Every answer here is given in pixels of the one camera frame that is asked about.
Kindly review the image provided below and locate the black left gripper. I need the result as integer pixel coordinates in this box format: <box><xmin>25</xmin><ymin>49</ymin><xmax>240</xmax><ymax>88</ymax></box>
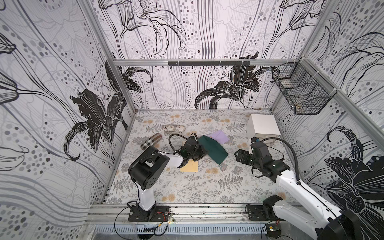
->
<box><xmin>187</xmin><ymin>144</ymin><xmax>209</xmax><ymax>162</ymax></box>

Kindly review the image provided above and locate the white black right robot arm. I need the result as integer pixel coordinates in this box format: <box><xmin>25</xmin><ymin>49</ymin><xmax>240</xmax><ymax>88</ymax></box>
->
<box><xmin>240</xmin><ymin>138</ymin><xmax>384</xmax><ymax>240</ymax></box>

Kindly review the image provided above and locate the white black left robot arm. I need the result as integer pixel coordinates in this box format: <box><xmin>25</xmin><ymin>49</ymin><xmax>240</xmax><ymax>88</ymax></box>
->
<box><xmin>128</xmin><ymin>133</ymin><xmax>229</xmax><ymax>213</ymax></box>

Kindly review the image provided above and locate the white mini drawer cabinet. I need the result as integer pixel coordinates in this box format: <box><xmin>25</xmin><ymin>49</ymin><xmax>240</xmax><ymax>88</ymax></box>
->
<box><xmin>246</xmin><ymin>114</ymin><xmax>281</xmax><ymax>145</ymax></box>

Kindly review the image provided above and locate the plaid cylindrical case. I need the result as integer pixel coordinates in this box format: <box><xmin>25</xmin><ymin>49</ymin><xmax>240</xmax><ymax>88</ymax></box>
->
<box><xmin>141</xmin><ymin>133</ymin><xmax>163</xmax><ymax>151</ymax></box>

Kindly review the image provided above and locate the small electronics board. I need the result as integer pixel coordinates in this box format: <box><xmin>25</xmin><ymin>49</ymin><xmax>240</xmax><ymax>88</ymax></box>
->
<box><xmin>264</xmin><ymin>224</ymin><xmax>282</xmax><ymax>239</ymax></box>

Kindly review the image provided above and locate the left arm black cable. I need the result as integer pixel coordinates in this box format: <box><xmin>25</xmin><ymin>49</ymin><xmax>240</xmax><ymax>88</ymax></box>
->
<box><xmin>167</xmin><ymin>133</ymin><xmax>193</xmax><ymax>157</ymax></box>

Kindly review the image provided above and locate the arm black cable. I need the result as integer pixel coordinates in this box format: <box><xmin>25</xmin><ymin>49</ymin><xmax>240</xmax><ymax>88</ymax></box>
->
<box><xmin>167</xmin><ymin>133</ymin><xmax>193</xmax><ymax>157</ymax></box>
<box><xmin>260</xmin><ymin>137</ymin><xmax>301</xmax><ymax>181</ymax></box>

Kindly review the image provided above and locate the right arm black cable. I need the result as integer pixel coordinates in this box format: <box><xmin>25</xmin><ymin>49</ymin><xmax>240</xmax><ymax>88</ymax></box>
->
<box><xmin>260</xmin><ymin>137</ymin><xmax>301</xmax><ymax>181</ymax></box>

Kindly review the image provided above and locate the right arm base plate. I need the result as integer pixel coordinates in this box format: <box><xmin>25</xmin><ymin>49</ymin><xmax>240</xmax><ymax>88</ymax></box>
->
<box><xmin>245</xmin><ymin>204</ymin><xmax>277</xmax><ymax>222</ymax></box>

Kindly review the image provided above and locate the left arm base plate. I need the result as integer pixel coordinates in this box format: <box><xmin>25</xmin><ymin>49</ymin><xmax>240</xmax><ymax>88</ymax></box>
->
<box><xmin>128</xmin><ymin>205</ymin><xmax>170</xmax><ymax>223</ymax></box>

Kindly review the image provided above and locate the white perforated cable duct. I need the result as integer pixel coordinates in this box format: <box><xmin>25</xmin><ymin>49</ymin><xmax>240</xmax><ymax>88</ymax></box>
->
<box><xmin>95</xmin><ymin>223</ymin><xmax>266</xmax><ymax>235</ymax></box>

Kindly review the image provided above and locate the black bar on rail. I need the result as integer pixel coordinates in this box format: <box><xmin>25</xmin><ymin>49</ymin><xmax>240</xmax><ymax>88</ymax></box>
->
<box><xmin>168</xmin><ymin>61</ymin><xmax>251</xmax><ymax>66</ymax></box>

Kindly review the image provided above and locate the black wire wall basket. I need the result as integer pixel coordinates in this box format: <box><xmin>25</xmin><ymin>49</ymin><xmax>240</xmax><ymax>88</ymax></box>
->
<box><xmin>272</xmin><ymin>61</ymin><xmax>337</xmax><ymax>115</ymax></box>

